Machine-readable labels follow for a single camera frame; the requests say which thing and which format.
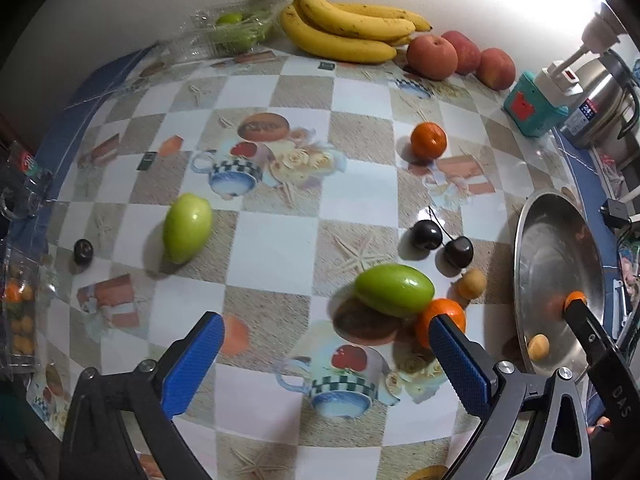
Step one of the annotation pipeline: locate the clear plastic box of kumquats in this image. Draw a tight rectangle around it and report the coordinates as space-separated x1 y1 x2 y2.
0 245 51 376

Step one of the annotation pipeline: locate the round metal plate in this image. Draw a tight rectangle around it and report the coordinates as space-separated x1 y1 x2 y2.
512 189 607 386

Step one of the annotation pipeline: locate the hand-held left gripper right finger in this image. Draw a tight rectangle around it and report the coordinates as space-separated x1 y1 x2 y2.
428 313 594 480

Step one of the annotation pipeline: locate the checkered printed tablecloth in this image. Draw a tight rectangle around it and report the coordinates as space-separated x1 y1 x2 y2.
15 42 618 480

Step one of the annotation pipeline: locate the white plug with cable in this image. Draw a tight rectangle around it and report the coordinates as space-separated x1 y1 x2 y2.
535 5 626 111

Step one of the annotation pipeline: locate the black power adapter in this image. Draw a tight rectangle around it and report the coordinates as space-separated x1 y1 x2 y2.
600 199 633 228

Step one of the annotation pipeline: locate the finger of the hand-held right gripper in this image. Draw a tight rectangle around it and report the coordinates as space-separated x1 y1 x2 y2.
564 291 622 367

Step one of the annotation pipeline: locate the orange mandarin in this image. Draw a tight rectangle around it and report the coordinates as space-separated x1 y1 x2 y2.
414 298 467 350
410 122 448 160

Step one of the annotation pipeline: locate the clear container with label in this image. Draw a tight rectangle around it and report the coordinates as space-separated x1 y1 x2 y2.
0 140 53 221

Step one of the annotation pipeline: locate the clear plastic fruit container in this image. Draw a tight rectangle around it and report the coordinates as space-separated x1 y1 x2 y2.
160 0 291 63

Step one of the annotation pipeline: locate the yellow banana bunch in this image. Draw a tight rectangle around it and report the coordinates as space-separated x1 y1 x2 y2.
277 0 433 64

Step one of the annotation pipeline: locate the stainless steel kettle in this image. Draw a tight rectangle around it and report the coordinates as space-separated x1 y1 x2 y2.
560 50 640 148

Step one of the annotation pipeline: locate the dark cherry with stem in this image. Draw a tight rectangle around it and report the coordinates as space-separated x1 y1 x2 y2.
410 205 446 251
443 236 474 268

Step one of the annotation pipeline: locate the small yellow kumquat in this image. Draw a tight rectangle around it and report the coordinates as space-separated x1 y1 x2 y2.
456 268 487 301
527 334 551 361

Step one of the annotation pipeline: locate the red apple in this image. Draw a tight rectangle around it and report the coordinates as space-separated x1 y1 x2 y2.
406 34 459 81
475 48 516 92
441 30 482 75

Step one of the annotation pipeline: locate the teal box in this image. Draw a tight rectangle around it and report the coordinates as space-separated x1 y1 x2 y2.
502 72 570 138

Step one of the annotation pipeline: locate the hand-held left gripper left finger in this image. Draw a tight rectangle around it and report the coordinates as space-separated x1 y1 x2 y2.
59 311 225 480

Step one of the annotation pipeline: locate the colourful printed packet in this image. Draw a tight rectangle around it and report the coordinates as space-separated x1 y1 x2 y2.
617 240 640 283

